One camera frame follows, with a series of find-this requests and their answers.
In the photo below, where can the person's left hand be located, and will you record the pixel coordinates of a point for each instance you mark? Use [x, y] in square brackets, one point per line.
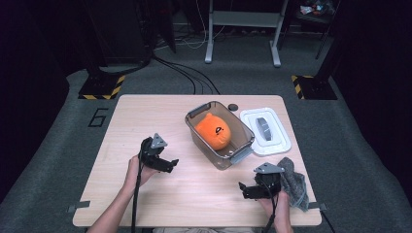
[136, 174]

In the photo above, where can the colourful clutter on shelf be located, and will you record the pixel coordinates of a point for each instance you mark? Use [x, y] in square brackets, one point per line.
[315, 7]

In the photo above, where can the white metal stand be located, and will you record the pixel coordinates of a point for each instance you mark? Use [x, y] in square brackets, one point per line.
[246, 18]

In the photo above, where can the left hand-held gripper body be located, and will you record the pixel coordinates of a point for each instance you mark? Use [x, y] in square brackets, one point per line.
[150, 155]

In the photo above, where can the orange plush toy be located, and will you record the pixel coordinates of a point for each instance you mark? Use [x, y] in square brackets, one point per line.
[213, 132]

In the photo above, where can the dark round disc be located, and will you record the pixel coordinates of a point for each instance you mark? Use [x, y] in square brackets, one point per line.
[233, 107]

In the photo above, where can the translucent grey storage box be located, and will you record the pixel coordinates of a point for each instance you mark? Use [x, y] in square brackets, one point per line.
[238, 134]

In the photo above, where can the grey tape strip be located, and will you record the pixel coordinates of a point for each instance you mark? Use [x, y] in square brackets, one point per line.
[79, 206]
[319, 206]

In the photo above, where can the grey fluffy towel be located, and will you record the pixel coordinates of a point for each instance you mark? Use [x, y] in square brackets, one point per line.
[296, 187]

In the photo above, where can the black metal stand post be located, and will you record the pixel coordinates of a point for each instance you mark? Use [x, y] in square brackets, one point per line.
[327, 58]
[95, 69]

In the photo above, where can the person's right hand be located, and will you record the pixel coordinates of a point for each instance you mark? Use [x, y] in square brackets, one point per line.
[280, 210]

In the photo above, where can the white box lid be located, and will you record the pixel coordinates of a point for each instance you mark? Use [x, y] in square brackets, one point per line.
[278, 142]

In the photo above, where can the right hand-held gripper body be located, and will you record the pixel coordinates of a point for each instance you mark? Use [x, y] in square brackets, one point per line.
[268, 184]

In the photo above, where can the black yellow striped base plate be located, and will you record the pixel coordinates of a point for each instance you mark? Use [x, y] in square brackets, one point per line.
[315, 88]
[100, 87]

